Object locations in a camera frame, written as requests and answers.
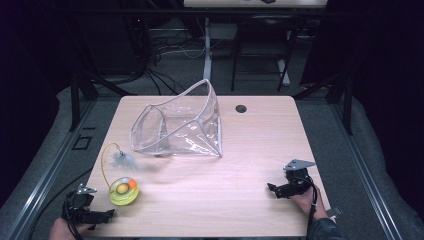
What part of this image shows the black chair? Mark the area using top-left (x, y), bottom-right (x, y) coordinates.
top-left (230, 14), bottom-right (303, 93)

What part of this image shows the small grey bracket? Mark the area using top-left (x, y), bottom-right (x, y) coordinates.
top-left (325, 206), bottom-right (343, 218)

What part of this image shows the clear plastic bag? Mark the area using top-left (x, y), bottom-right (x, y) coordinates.
top-left (129, 78), bottom-right (224, 159)

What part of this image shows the person's left hand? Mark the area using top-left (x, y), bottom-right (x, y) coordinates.
top-left (48, 217), bottom-right (96, 240)

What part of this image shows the yellow feather cat toy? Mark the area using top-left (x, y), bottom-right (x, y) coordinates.
top-left (100, 142), bottom-right (141, 207)

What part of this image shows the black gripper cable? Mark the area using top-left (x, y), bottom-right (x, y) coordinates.
top-left (27, 166), bottom-right (95, 240)
top-left (298, 175), bottom-right (318, 232)

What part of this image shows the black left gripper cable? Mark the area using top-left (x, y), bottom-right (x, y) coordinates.
top-left (27, 166), bottom-right (95, 240)

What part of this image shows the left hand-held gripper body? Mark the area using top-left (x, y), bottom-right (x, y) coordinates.
top-left (61, 183), bottom-right (98, 225)

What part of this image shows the white desk leg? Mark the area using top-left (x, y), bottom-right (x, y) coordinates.
top-left (202, 16), bottom-right (215, 82)

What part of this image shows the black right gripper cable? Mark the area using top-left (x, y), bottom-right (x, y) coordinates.
top-left (298, 175), bottom-right (318, 232)

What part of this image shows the black metal stand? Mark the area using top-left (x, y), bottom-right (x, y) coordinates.
top-left (292, 64), bottom-right (355, 136)
top-left (67, 70), bottom-right (138, 133)

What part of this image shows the bundle of floor cables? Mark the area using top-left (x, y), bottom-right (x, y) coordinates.
top-left (141, 29), bottom-right (208, 96)

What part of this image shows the aluminium floor rail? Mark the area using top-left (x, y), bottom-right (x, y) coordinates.
top-left (4, 99), bottom-right (98, 240)
top-left (329, 99), bottom-right (405, 240)

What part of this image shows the white desk top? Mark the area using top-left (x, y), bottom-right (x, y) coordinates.
top-left (182, 0), bottom-right (330, 9)

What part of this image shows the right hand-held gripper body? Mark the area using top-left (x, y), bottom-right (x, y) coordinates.
top-left (282, 158), bottom-right (317, 198)

